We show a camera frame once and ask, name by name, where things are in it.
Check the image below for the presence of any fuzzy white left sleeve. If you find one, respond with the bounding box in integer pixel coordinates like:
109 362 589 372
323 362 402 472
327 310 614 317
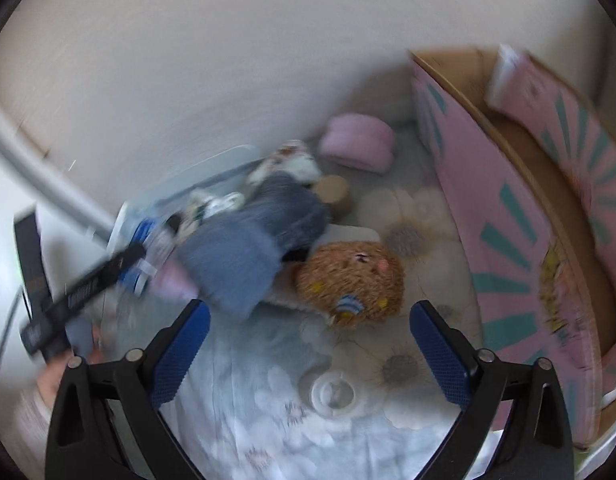
9 386 52 479

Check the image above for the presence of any pink fuzzy sock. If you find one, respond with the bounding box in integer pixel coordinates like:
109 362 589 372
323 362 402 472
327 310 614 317
148 258 198 302

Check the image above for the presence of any pink patterned cardboard box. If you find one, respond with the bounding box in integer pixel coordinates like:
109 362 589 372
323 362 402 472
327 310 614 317
412 46 616 448

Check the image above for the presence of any brown plush hedgehog toy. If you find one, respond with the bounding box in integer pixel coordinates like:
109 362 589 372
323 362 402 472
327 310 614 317
294 242 404 328

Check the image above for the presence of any floral blue table cloth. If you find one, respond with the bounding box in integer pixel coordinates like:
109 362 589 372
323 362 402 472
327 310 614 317
161 152 482 479

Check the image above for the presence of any person's left hand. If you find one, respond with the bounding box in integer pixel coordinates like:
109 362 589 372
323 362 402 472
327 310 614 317
36 324 108 411

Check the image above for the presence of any white square plastic container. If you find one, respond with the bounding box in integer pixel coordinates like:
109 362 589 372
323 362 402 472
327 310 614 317
263 224 381 312

